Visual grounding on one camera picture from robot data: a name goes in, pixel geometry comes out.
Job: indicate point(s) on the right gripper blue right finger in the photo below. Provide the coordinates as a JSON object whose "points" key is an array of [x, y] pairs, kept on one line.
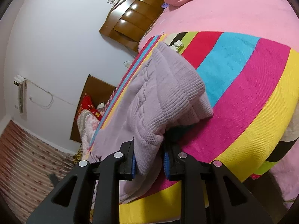
{"points": [[210, 192]]}

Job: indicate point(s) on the purple knit pants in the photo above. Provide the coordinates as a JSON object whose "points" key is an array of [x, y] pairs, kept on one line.
{"points": [[166, 92]]}

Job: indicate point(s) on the yellow black patterned cloth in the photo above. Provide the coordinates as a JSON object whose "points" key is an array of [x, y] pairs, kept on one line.
{"points": [[78, 156]]}

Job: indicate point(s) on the pink floral quilt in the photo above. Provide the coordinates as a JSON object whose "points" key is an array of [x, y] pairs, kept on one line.
{"points": [[87, 124]]}

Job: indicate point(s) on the red floral pillow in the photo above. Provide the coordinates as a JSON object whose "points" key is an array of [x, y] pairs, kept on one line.
{"points": [[86, 103]]}

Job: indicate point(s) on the small dark wooden headboard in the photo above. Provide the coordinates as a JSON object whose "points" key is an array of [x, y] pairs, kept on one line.
{"points": [[94, 92]]}

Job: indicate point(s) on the floral striped curtain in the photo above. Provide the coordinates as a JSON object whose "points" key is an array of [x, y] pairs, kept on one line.
{"points": [[26, 163]]}

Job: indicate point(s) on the colourful striped blanket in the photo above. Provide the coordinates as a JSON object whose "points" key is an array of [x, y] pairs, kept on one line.
{"points": [[251, 84]]}

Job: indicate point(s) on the white air conditioner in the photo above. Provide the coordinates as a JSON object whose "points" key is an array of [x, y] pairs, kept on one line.
{"points": [[20, 84]]}

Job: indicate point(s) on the large glossy wooden headboard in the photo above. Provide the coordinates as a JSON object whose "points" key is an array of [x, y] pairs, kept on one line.
{"points": [[129, 20]]}

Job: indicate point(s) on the pink bed sheet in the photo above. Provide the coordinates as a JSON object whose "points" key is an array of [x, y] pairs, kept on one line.
{"points": [[270, 19]]}

